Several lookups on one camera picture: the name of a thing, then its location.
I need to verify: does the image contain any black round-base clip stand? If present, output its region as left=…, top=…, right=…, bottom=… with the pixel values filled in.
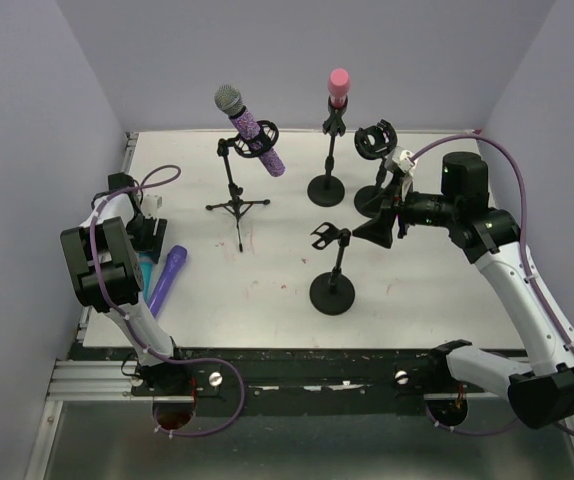
left=307, top=96, right=347, bottom=208

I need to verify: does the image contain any black shock-mount desk stand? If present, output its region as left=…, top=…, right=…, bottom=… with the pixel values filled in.
left=354, top=119, right=398, bottom=218

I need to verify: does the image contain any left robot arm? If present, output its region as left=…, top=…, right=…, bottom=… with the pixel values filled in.
left=60, top=172, right=190, bottom=396

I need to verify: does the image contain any purple glitter microphone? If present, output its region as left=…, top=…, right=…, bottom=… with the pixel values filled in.
left=214, top=84, right=286, bottom=177

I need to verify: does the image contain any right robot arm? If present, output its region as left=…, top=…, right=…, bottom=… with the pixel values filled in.
left=353, top=148, right=574, bottom=429

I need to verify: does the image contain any teal microphone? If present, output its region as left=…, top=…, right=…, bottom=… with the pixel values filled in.
left=138, top=253, right=156, bottom=302

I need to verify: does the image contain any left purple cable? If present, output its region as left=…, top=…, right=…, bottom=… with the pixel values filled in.
left=89, top=164, right=246, bottom=441

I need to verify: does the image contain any pink microphone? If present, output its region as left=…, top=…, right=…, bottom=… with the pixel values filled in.
left=327, top=68, right=351, bottom=109

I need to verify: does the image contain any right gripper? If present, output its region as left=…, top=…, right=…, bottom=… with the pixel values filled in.
left=353, top=173, right=460, bottom=248

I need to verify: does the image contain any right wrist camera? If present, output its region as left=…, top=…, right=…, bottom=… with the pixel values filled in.
left=385, top=146, right=416, bottom=201

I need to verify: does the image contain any plain purple microphone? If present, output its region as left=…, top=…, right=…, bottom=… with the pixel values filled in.
left=148, top=245, right=188, bottom=317

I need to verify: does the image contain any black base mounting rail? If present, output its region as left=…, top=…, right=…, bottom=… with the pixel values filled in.
left=131, top=345, right=538, bottom=417

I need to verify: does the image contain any black tripod shock-mount stand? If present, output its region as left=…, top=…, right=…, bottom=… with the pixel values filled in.
left=205, top=120, right=279, bottom=252

